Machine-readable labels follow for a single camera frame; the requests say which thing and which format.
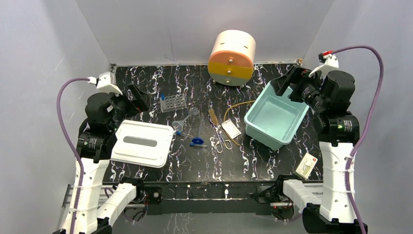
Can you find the glass tube blue tip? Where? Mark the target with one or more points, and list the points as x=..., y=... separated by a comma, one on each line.
x=198, y=145

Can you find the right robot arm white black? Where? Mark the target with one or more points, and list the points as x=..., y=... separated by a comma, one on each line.
x=338, y=133

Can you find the blue plastic clamp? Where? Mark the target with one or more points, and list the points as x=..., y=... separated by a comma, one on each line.
x=197, y=140

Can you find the metal scissors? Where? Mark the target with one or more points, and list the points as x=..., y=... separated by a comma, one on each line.
x=221, y=143

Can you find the white bin lid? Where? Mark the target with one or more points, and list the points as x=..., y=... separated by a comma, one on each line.
x=141, y=143

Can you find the round pastel drawer cabinet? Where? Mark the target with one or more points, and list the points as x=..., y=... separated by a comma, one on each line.
x=231, y=61

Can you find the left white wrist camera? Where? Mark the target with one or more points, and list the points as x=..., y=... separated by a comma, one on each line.
x=106, y=83

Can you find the small white sachet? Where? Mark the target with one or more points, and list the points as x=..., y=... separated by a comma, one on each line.
x=231, y=129

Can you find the clear test tube rack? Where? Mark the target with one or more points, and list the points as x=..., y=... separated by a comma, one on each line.
x=173, y=103

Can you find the teal plastic bin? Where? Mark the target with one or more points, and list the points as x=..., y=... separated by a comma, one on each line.
x=273, y=120

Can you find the small clear beaker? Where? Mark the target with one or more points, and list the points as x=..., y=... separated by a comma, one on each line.
x=194, y=111

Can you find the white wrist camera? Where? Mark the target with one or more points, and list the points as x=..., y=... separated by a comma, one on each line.
x=328, y=62
x=106, y=83

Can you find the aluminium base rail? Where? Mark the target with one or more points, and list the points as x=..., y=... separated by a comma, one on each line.
x=212, y=197

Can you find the test tube brush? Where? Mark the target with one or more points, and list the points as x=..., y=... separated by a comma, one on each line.
x=215, y=123

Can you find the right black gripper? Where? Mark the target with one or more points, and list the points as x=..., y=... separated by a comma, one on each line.
x=293, y=82

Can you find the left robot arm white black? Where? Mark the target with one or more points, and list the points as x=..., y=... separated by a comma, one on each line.
x=94, y=150

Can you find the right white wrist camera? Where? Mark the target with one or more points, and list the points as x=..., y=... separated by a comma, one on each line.
x=328, y=62

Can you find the small white card box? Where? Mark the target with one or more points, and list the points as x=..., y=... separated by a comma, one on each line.
x=306, y=166

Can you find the clear plastic funnel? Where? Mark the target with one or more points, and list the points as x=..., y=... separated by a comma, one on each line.
x=179, y=125

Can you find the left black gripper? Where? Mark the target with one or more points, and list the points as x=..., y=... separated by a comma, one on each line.
x=135, y=98

